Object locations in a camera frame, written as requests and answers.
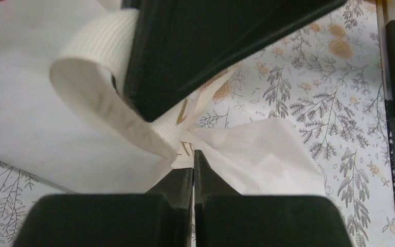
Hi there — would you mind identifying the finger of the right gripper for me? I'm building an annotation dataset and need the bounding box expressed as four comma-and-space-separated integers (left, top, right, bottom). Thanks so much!
122, 0, 344, 122

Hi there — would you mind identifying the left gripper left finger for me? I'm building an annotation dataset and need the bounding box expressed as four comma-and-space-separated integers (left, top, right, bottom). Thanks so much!
146, 168, 194, 246

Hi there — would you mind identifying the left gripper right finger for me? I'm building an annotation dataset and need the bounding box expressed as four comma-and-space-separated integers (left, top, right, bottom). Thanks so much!
194, 150, 240, 246

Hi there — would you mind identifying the cream ribbon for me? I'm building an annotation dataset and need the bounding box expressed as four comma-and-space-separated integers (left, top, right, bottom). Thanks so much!
49, 9, 231, 170

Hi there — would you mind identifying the white wrapping paper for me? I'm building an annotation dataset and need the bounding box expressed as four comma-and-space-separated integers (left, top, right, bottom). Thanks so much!
0, 1, 325, 196

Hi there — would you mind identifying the floral tablecloth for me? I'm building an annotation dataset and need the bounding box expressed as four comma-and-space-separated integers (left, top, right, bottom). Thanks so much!
0, 1, 395, 246

